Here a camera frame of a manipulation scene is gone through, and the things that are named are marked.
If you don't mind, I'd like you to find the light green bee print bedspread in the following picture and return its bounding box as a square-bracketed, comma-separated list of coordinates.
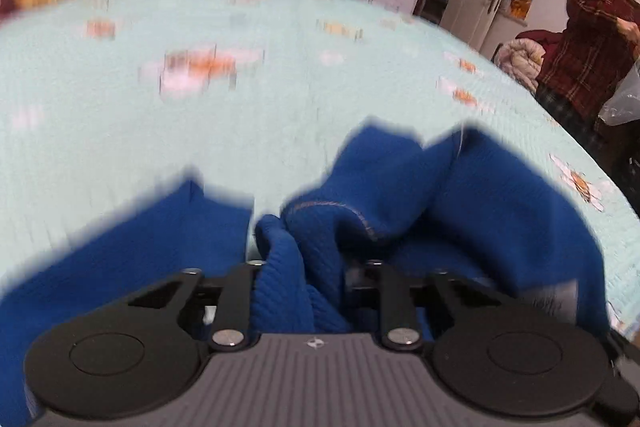
[0, 0, 640, 348]

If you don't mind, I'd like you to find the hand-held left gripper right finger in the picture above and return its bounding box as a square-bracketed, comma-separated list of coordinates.
[345, 259, 503, 351]

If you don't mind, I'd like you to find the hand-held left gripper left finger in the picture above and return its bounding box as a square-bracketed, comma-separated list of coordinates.
[127, 259, 267, 353]

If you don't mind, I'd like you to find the rolled floral quilt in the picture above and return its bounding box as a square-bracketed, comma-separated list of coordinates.
[495, 39, 547, 92]

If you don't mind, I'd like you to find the dark red garment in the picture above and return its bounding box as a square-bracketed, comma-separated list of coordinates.
[515, 30, 563, 52]

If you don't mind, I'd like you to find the blue knit sweater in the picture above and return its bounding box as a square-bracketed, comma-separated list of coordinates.
[0, 122, 611, 427]

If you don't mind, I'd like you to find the clear plastic bag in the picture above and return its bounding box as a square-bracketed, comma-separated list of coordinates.
[597, 62, 640, 125]

